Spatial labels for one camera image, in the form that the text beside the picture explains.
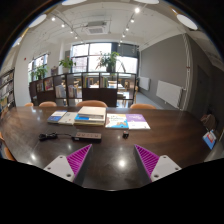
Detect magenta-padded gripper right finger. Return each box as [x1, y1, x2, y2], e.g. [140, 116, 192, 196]
[133, 143, 183, 185]

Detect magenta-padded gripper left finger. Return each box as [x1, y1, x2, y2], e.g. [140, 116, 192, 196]
[43, 143, 94, 187]

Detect black power strip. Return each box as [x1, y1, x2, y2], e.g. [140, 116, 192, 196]
[71, 131, 103, 142]

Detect thin white book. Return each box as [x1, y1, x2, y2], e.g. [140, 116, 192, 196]
[57, 111, 79, 126]

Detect yellowish book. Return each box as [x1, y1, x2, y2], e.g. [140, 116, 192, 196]
[73, 120, 106, 127]

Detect purple and white book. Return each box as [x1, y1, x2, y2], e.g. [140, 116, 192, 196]
[125, 113, 151, 130]

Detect orange chair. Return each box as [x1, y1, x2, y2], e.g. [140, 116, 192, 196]
[0, 132, 17, 163]

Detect blue and white booklet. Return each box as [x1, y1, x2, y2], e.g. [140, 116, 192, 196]
[202, 129, 218, 150]

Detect white book with blue patch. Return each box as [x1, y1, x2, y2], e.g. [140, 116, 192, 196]
[74, 113, 106, 125]

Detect brown bag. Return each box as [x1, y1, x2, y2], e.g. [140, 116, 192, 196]
[200, 113, 218, 132]

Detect colourful illustrated white book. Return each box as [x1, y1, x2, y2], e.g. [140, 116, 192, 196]
[104, 113, 130, 130]

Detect row of orange chairs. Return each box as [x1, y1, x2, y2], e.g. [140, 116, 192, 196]
[23, 99, 157, 110]

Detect dark wooden shelf unit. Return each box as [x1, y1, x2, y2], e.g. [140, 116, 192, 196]
[28, 71, 138, 108]

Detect potted plant by window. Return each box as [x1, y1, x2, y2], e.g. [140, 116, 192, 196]
[33, 64, 49, 81]

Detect small leafy potted plant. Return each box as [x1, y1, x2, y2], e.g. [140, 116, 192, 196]
[58, 56, 76, 74]

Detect side window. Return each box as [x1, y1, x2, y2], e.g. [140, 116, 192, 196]
[28, 54, 49, 83]

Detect large leafy potted plant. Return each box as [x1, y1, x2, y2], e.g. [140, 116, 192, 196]
[96, 51, 121, 73]

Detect large black-framed window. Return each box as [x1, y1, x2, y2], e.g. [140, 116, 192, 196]
[70, 42, 139, 74]

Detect ceiling air conditioner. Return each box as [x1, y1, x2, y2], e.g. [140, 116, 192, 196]
[83, 20, 109, 36]

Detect ceiling lights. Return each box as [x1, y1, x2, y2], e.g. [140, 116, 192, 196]
[13, 0, 198, 48]

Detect black power cable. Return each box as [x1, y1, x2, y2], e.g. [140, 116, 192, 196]
[38, 131, 74, 142]

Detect large white wall radiator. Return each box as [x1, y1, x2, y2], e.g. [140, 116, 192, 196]
[155, 80, 185, 109]

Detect small white wall radiator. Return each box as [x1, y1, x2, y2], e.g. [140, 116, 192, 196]
[138, 76, 151, 92]

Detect wall bookshelf unit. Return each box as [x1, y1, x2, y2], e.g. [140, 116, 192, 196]
[0, 68, 16, 113]

